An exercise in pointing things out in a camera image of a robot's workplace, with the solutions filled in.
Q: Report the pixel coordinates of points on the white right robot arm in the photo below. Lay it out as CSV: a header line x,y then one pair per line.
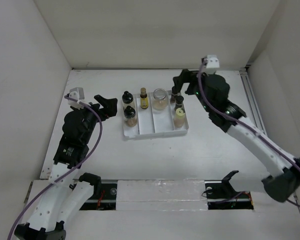
x,y
283,168

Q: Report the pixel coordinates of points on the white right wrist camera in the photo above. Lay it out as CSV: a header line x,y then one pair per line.
x,y
211,62

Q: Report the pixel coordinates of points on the aluminium side rail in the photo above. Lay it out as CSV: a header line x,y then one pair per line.
x,y
252,102

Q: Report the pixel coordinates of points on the white divided organizer tray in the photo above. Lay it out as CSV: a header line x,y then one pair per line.
x,y
153,123

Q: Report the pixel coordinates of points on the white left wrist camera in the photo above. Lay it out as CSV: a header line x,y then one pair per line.
x,y
76,96

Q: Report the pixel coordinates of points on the black cap spice jar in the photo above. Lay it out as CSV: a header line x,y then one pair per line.
x,y
179,102

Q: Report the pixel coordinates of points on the yellow cap powder bottle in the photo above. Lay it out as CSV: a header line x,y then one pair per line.
x,y
179,118

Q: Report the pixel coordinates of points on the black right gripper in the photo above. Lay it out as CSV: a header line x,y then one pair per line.
x,y
186,76

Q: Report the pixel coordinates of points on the small brown spice jar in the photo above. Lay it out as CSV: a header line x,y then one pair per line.
x,y
174,94

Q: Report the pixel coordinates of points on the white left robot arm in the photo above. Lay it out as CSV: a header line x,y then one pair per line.
x,y
47,215

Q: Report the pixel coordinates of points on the black cap cream bottle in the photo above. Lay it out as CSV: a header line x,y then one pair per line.
x,y
127,100

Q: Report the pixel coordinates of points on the large clear glass jar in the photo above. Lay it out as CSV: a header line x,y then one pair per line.
x,y
160,99

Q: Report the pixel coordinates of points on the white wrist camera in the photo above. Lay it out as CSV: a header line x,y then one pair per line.
x,y
76,96
211,62

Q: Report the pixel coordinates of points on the yellow sauce bottle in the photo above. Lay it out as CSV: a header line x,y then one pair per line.
x,y
144,102

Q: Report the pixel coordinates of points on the black cap brown bottle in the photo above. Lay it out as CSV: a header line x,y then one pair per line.
x,y
130,118

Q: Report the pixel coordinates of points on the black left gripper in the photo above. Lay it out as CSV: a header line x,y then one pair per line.
x,y
109,105

